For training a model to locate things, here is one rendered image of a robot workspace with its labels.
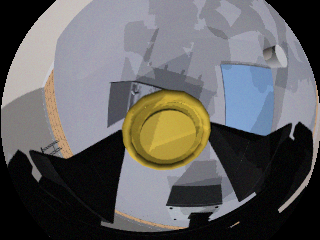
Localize yellow plate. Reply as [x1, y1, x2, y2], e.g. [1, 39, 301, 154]
[121, 89, 211, 169]

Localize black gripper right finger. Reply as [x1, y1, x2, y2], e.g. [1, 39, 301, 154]
[208, 121, 292, 203]

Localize light blue flat mat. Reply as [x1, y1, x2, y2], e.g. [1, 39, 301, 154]
[220, 64, 275, 136]

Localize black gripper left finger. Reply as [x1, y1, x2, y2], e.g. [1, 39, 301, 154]
[29, 129, 125, 224]

